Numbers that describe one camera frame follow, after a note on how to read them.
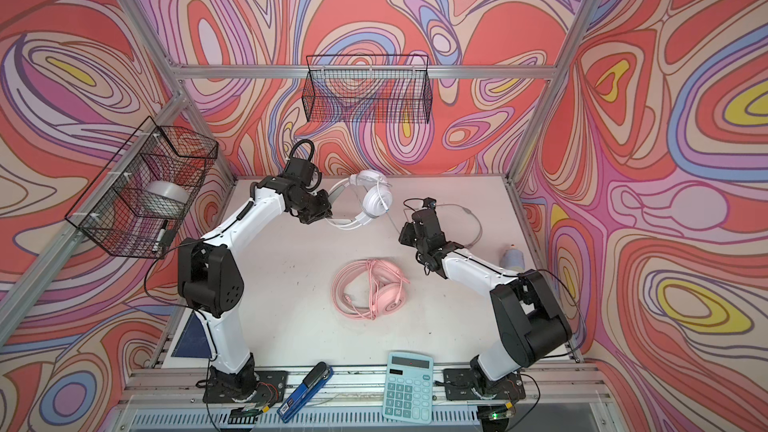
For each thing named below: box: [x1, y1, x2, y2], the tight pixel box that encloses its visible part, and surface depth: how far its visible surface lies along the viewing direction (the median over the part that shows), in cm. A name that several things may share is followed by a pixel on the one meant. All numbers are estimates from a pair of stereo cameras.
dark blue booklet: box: [171, 311, 212, 359], surface depth 82 cm
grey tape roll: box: [144, 180, 191, 218], surface depth 73 cm
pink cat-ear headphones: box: [332, 258, 410, 321], surface depth 87 cm
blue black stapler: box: [277, 361, 334, 423], surface depth 72 cm
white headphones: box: [325, 169, 393, 231], surface depth 84 cm
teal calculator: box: [382, 351, 434, 424], surface depth 73 cm
